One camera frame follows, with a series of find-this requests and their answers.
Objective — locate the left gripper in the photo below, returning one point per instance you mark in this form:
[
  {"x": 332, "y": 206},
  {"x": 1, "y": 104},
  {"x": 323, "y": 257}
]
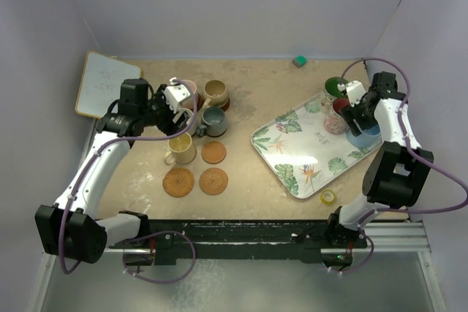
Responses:
[{"x": 169, "y": 125}]

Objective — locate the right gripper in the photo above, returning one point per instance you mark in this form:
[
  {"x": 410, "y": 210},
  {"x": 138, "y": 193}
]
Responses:
[{"x": 351, "y": 113}]

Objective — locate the light blue mug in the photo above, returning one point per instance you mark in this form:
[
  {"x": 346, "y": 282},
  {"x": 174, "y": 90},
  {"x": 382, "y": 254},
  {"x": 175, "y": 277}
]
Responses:
[{"x": 366, "y": 139}]

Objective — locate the red patterned mug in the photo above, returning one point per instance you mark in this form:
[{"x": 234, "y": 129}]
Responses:
[{"x": 334, "y": 122}]

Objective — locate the green cup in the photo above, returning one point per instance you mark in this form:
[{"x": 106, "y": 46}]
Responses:
[{"x": 330, "y": 93}]

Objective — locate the pink mug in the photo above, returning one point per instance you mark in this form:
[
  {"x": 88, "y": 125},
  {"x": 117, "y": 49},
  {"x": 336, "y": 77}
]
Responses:
[{"x": 193, "y": 88}]

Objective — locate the white mug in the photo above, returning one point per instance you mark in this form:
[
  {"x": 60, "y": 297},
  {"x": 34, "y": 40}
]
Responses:
[{"x": 192, "y": 121}]

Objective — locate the cream mug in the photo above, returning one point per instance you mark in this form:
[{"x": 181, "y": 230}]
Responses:
[{"x": 181, "y": 150}]

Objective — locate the grey blue mug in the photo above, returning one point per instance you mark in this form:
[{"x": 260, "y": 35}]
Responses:
[{"x": 213, "y": 123}]

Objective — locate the tan ceramic mug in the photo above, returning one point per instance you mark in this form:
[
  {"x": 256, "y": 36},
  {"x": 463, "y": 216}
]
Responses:
[{"x": 215, "y": 93}]

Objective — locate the woven rattan coaster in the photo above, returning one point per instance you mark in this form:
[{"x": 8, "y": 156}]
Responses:
[
  {"x": 213, "y": 181},
  {"x": 178, "y": 182}
]

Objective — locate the brown ringed wood coaster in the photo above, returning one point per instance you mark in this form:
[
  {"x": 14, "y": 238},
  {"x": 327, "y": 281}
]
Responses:
[{"x": 226, "y": 105}]

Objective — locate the light wood coaster smooth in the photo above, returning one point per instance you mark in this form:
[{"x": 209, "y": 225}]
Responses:
[{"x": 213, "y": 152}]

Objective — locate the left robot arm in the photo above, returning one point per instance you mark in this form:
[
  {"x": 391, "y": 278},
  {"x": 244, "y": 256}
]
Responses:
[{"x": 68, "y": 228}]

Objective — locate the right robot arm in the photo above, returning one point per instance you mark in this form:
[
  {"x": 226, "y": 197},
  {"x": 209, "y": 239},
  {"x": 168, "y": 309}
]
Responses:
[{"x": 395, "y": 178}]

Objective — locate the leaf pattern tray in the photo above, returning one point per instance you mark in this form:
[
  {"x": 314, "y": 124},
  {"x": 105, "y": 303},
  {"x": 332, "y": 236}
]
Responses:
[{"x": 304, "y": 156}]

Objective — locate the green eraser block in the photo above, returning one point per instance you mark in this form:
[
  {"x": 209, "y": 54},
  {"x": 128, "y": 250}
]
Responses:
[{"x": 299, "y": 61}]

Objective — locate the yellow tape roll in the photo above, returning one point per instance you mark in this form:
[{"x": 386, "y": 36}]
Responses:
[{"x": 327, "y": 197}]

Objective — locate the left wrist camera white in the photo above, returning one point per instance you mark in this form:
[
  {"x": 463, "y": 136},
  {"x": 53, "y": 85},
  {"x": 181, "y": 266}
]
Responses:
[{"x": 176, "y": 94}]

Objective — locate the small whiteboard wooden frame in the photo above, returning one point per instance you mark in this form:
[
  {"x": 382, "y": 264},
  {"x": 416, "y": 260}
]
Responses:
[{"x": 100, "y": 83}]

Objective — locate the aluminium frame rail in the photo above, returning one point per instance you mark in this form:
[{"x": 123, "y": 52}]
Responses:
[{"x": 398, "y": 236}]

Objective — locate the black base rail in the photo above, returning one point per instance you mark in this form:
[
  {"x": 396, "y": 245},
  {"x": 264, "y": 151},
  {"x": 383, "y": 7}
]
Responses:
[{"x": 259, "y": 239}]

